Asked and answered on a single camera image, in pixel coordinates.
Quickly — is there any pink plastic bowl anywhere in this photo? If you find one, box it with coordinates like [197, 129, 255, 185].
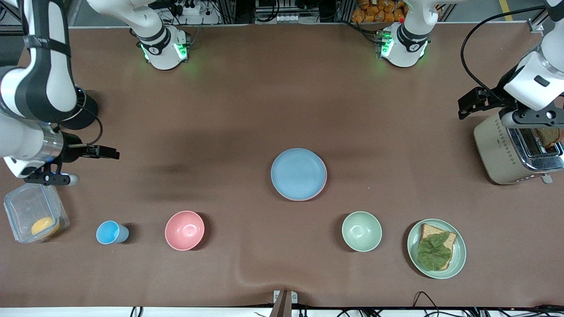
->
[165, 210, 205, 251]

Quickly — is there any green plastic plate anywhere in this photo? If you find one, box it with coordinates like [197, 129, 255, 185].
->
[407, 219, 467, 280]

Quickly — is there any clear plastic food container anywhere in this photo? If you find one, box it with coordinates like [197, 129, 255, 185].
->
[4, 182, 70, 243]

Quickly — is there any glass lid with blue knob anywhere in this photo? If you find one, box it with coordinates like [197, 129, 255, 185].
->
[74, 87, 86, 117]

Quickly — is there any brown bread slice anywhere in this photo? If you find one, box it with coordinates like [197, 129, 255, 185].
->
[418, 224, 458, 270]

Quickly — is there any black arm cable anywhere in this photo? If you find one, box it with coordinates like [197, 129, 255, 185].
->
[461, 5, 548, 96]
[77, 105, 104, 146]

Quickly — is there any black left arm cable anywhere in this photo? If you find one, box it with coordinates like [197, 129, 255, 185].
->
[461, 5, 548, 96]

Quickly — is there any dark toast slice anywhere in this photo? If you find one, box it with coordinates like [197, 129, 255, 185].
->
[534, 128, 564, 149]

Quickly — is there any beige and chrome toaster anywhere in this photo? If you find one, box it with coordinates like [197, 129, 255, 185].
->
[474, 112, 564, 185]

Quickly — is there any brown table mat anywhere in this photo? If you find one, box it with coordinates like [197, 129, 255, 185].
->
[0, 24, 564, 309]

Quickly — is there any metal bracket at table edge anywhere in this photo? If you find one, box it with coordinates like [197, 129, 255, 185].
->
[273, 290, 298, 317]

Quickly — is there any blue plastic plate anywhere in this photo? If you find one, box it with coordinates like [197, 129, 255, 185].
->
[271, 148, 327, 201]

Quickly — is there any bag of orange snacks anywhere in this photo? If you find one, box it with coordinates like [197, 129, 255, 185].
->
[351, 0, 406, 23]

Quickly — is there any black pot with blue handle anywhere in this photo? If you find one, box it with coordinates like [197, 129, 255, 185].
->
[62, 86, 99, 130]

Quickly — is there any pink plastic plate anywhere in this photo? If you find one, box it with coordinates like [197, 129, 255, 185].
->
[275, 174, 328, 202]

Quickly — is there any green lettuce leaf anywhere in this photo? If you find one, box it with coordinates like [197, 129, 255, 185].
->
[417, 232, 453, 271]

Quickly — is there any blue plastic cup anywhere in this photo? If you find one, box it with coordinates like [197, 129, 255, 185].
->
[96, 221, 130, 245]

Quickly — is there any white power strip with plugs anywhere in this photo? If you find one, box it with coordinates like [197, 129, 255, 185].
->
[170, 0, 203, 16]

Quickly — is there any black looped floor cable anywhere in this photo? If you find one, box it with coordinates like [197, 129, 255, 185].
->
[412, 291, 441, 317]

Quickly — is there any green plastic bowl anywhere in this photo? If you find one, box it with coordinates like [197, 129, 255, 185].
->
[342, 211, 382, 252]

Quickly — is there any orange round food piece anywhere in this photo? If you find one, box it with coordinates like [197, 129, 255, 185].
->
[31, 217, 60, 237]

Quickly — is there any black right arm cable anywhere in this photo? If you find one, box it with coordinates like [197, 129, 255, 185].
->
[77, 105, 104, 146]

